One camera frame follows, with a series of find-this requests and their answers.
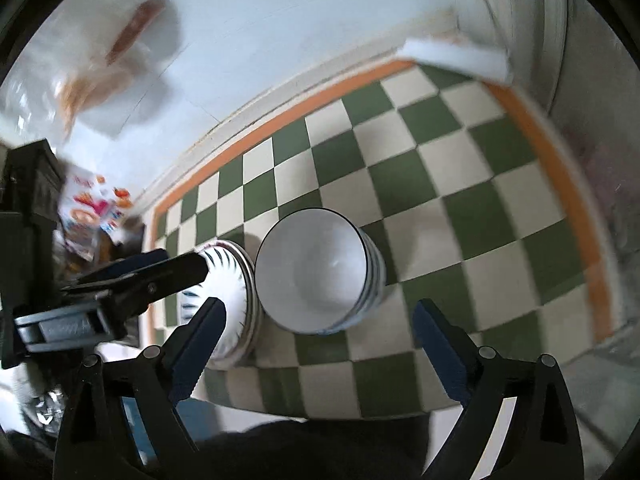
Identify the blue striped white plate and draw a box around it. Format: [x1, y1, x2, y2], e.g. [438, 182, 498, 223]
[177, 238, 264, 370]

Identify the white bowl dark rim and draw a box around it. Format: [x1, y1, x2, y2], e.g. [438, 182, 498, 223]
[255, 207, 386, 336]

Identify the colourful snack package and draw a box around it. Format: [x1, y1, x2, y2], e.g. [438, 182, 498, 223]
[58, 166, 134, 261]

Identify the clear plastic bag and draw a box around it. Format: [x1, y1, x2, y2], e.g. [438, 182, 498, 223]
[1, 0, 170, 145]

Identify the green white checkered mat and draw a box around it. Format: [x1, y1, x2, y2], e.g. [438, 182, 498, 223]
[151, 62, 620, 418]

